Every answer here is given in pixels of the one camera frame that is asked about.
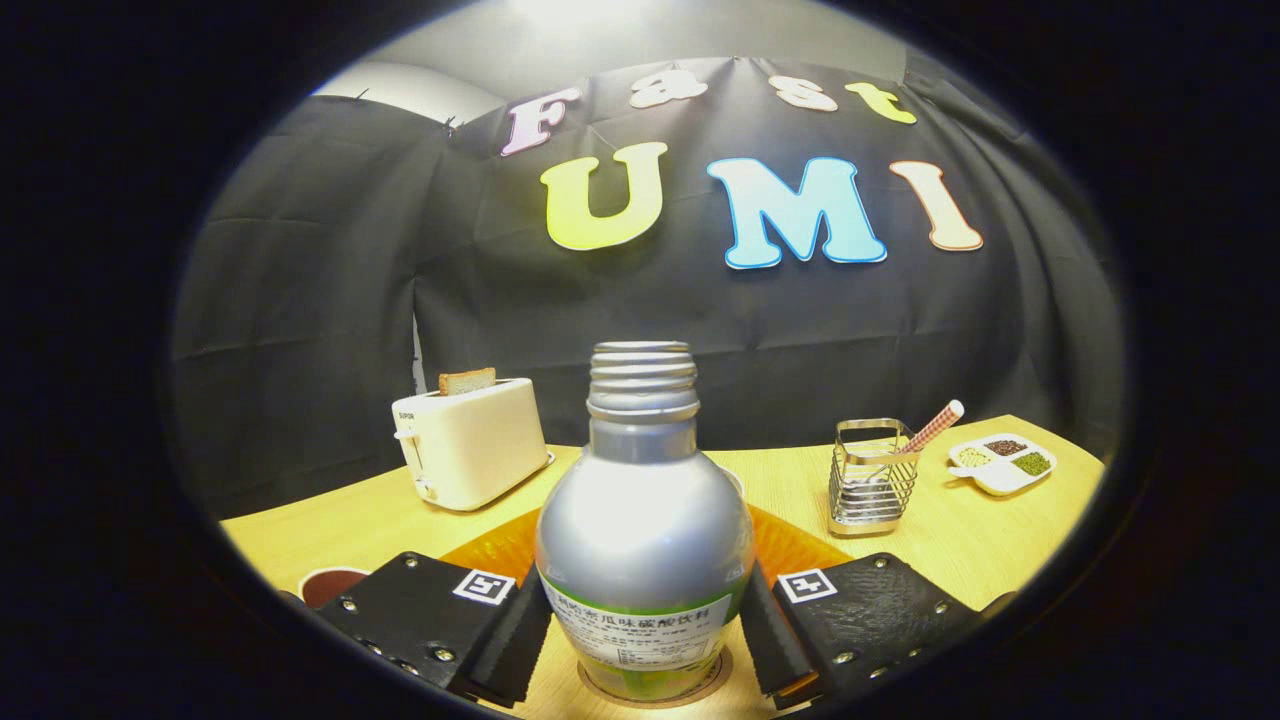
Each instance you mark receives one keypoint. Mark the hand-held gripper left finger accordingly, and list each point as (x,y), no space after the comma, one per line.
(515,640)

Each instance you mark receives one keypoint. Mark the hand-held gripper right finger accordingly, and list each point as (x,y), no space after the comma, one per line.
(770,640)

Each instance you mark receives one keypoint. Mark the round cork coaster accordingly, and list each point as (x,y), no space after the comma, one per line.
(722,672)

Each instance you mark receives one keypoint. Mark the silver bottle with green label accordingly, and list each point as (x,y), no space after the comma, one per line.
(645,520)

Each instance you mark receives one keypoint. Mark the white cup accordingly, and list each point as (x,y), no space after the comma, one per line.
(330,585)

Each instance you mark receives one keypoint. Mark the wooden table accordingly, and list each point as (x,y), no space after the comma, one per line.
(940,540)

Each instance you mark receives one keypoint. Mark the white toaster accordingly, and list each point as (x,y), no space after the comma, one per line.
(470,445)

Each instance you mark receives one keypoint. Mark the toasted bread slice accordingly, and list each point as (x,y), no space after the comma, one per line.
(467,381)

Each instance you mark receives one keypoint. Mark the striped straw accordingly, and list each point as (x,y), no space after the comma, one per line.
(935,425)

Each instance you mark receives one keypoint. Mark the white divided dish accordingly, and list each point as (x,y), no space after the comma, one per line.
(1000,470)

